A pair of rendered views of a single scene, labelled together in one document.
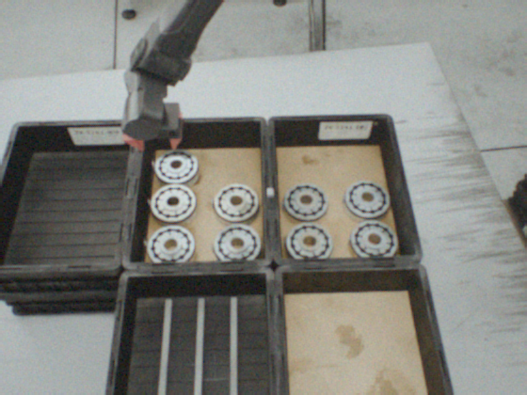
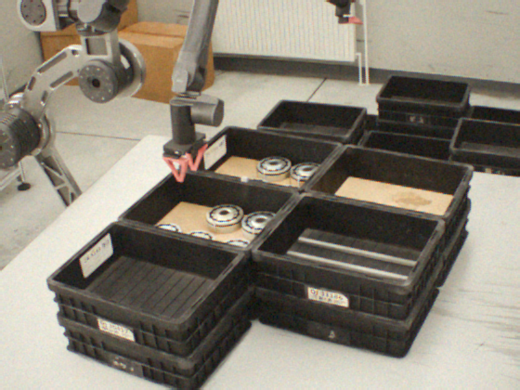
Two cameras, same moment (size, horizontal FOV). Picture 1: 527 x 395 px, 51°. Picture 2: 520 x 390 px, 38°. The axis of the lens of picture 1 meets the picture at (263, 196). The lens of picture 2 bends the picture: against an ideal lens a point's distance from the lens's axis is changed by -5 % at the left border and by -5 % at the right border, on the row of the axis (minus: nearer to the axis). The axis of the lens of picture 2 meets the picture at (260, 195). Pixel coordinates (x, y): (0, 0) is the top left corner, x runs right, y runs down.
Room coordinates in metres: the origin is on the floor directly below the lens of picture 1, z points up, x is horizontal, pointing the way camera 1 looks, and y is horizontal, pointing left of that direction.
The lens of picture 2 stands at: (-0.37, 1.58, 1.98)
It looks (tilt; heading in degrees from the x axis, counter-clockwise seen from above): 30 degrees down; 302
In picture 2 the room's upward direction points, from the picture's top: 5 degrees counter-clockwise
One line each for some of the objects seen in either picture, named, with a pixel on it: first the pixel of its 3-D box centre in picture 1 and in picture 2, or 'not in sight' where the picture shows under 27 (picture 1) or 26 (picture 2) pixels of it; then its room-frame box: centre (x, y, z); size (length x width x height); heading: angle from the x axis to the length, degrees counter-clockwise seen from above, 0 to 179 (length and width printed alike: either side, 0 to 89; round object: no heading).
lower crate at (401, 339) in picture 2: not in sight; (351, 291); (0.29, 0.12, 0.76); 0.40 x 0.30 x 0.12; 2
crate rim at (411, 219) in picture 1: (338, 184); (261, 159); (0.70, -0.16, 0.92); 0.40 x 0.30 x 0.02; 2
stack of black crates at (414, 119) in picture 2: not in sight; (424, 135); (0.67, -1.56, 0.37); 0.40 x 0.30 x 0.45; 8
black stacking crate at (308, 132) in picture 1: (335, 197); (263, 174); (0.70, -0.16, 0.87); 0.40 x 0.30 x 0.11; 2
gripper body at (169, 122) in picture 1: (149, 109); (183, 133); (0.69, 0.21, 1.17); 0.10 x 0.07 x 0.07; 92
